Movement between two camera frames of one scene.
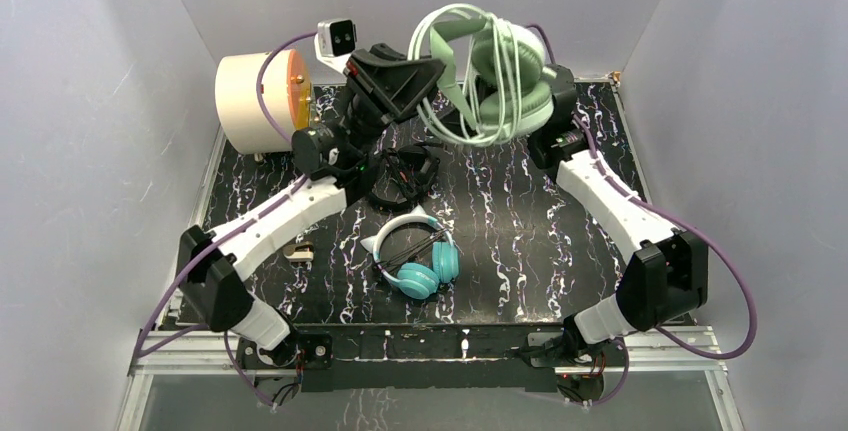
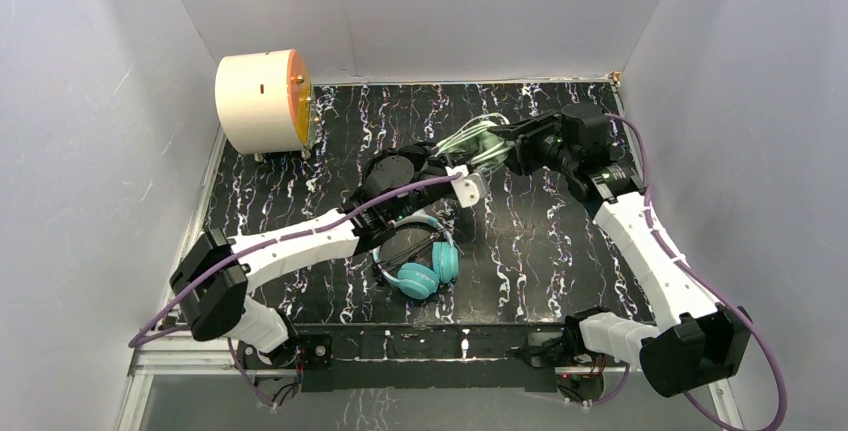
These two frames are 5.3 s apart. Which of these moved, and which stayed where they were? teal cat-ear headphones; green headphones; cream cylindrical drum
Moved: green headphones
Stayed: cream cylindrical drum; teal cat-ear headphones
